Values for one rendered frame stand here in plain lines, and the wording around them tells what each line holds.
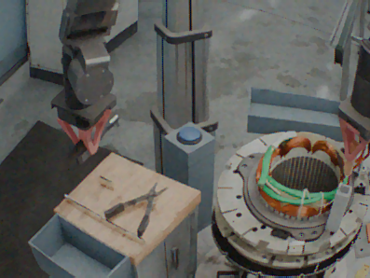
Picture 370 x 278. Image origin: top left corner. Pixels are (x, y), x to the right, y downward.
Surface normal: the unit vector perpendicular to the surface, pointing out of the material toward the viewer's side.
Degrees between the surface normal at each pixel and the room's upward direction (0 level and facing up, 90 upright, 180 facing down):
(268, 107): 0
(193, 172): 90
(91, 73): 91
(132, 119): 0
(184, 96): 90
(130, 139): 0
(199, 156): 90
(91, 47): 12
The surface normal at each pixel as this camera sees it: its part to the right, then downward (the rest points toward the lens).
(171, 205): -0.01, -0.78
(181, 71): 0.43, 0.56
